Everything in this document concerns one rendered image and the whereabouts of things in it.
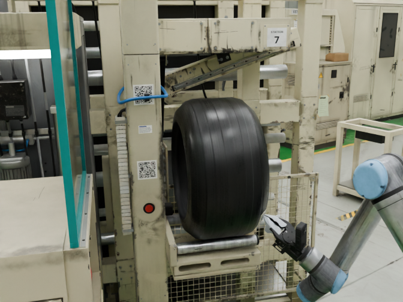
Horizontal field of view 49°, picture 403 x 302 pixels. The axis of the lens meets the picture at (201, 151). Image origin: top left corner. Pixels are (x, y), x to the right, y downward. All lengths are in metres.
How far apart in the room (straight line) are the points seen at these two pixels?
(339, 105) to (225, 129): 5.33
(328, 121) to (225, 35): 4.88
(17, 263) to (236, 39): 1.31
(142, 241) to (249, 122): 0.64
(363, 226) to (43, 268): 1.13
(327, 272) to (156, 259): 0.67
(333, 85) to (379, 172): 5.28
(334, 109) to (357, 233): 5.13
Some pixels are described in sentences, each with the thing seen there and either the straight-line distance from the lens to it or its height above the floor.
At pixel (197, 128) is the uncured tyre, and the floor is 1.39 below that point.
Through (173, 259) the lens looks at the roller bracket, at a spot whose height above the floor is 0.89.
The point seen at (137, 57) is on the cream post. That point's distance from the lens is 1.64.
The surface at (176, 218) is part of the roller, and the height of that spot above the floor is 0.91.
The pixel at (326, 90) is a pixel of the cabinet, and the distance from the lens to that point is 6.60.
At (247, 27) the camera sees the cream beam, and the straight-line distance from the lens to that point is 1.99.
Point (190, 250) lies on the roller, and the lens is 1.79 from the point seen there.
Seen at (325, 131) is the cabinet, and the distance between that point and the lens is 6.72.
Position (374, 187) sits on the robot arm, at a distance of 1.47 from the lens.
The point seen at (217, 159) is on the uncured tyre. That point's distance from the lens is 1.56.
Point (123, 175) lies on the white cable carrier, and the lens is 1.73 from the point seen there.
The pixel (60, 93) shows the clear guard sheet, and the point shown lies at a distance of 0.96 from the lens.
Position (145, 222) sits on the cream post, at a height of 1.00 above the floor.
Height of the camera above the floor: 1.74
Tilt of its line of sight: 16 degrees down
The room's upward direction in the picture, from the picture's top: 1 degrees counter-clockwise
